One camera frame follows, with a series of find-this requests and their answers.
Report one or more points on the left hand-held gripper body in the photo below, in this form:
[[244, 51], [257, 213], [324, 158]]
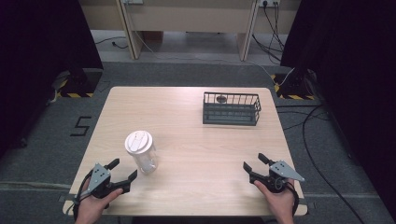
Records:
[[99, 178]]

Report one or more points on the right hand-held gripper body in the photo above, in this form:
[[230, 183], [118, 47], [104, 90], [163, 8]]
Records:
[[281, 174]]

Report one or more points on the clear cup with white lid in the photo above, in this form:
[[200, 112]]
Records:
[[140, 151]]

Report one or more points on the person's left hand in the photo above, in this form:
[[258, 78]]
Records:
[[93, 207]]

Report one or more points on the black curtain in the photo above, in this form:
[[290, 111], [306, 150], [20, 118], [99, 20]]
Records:
[[355, 77], [40, 56]]

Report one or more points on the white power strip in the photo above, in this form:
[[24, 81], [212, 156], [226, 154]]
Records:
[[133, 1], [270, 2]]

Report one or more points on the light wooden desk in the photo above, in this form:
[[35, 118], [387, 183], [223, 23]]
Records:
[[186, 18]]

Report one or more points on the stand base with hazard tape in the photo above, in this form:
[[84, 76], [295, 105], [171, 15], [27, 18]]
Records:
[[294, 88], [79, 85]]

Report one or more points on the dark round object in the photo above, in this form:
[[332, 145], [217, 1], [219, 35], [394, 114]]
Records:
[[221, 99]]

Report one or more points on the person's right hand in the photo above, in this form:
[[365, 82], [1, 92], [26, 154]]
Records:
[[278, 202]]

